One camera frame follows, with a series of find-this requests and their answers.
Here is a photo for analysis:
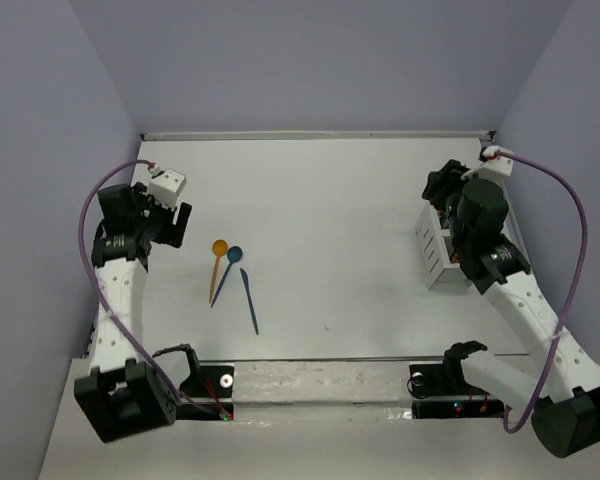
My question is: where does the white two-compartment utensil holder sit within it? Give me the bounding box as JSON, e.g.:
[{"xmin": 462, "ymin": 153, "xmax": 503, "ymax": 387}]
[{"xmin": 415, "ymin": 203, "xmax": 469, "ymax": 290}]

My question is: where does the blue plastic spoon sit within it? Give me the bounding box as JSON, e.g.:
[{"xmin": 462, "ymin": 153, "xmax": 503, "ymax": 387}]
[{"xmin": 211, "ymin": 246, "xmax": 243, "ymax": 306}]

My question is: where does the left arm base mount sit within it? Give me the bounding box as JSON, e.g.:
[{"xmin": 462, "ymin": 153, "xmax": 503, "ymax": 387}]
[{"xmin": 176, "ymin": 363, "xmax": 235, "ymax": 421}]

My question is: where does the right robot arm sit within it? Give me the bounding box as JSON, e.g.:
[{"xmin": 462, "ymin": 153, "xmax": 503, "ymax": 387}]
[{"xmin": 422, "ymin": 160, "xmax": 600, "ymax": 458}]

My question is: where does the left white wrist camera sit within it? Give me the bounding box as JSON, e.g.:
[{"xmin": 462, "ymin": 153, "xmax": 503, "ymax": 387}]
[{"xmin": 147, "ymin": 167, "xmax": 187, "ymax": 210}]

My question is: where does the yellow-orange plastic spoon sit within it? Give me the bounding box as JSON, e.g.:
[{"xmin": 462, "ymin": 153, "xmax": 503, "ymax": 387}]
[{"xmin": 208, "ymin": 239, "xmax": 229, "ymax": 302}]

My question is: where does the teal plastic knife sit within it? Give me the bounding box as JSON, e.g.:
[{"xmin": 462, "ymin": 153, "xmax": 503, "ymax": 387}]
[{"xmin": 240, "ymin": 268, "xmax": 260, "ymax": 335}]

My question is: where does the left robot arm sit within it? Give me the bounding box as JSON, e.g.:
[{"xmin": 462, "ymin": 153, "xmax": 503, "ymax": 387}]
[{"xmin": 74, "ymin": 174, "xmax": 201, "ymax": 443}]

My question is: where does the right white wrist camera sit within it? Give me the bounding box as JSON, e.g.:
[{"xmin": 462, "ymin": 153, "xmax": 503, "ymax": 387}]
[{"xmin": 461, "ymin": 145, "xmax": 513, "ymax": 182}]

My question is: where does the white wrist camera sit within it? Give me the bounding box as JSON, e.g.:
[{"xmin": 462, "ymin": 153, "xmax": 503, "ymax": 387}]
[
  {"xmin": 147, "ymin": 167, "xmax": 187, "ymax": 210},
  {"xmin": 461, "ymin": 145, "xmax": 513, "ymax": 182}
]

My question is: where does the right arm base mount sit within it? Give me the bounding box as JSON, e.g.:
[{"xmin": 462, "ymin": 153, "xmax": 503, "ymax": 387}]
[{"xmin": 406, "ymin": 340, "xmax": 504, "ymax": 420}]

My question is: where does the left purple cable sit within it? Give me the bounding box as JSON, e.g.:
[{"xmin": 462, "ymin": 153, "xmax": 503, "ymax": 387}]
[{"xmin": 77, "ymin": 159, "xmax": 229, "ymax": 416}]

